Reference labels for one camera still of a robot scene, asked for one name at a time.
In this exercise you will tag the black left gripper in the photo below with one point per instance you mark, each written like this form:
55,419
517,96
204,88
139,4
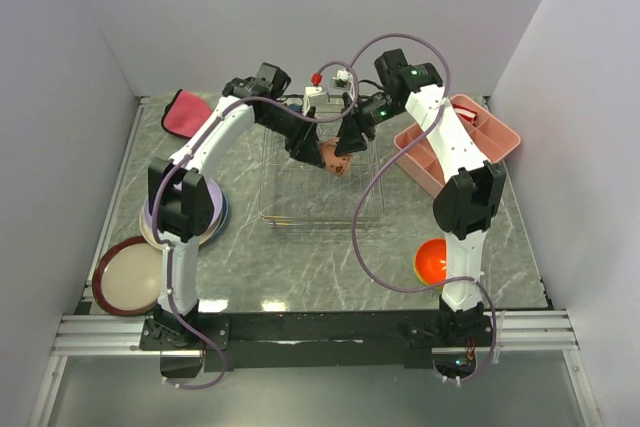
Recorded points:
304,144

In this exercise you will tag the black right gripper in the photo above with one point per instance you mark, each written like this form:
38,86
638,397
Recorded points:
349,137

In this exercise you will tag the pink mug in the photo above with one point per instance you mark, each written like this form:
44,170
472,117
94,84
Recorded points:
336,165

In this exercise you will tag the wire dish rack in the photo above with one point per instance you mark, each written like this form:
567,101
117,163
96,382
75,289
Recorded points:
293,194

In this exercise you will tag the pink compartment tray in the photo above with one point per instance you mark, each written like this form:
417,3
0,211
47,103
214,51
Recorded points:
493,137

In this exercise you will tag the orange bowl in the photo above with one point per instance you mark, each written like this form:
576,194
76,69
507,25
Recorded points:
431,254

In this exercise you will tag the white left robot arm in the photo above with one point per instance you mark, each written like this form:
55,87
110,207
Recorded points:
178,198

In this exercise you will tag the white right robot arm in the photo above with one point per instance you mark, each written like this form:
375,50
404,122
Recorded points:
473,186

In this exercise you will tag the blue plate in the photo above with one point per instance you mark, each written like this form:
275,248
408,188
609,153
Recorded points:
225,213

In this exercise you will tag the lavender plate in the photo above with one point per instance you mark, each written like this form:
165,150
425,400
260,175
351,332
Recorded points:
215,194

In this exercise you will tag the red white item in tray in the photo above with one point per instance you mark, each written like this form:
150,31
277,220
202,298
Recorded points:
466,114

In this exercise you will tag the pink cloth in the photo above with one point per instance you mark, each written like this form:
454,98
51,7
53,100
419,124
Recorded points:
185,114

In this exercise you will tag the yellow-green bowl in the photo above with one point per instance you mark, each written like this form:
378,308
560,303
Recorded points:
429,276

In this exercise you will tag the black base beam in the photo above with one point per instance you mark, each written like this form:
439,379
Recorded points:
250,356

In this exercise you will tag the brown rimmed cream plate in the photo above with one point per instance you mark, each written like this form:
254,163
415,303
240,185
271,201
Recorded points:
127,279

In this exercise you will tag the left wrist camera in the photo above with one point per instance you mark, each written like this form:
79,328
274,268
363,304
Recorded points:
314,95

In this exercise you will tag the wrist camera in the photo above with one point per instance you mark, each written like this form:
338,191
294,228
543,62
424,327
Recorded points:
342,80
314,95

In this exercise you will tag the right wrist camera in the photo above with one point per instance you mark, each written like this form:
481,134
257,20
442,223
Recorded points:
342,80

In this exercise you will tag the aluminium rail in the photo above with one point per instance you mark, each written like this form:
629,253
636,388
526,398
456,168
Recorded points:
93,335

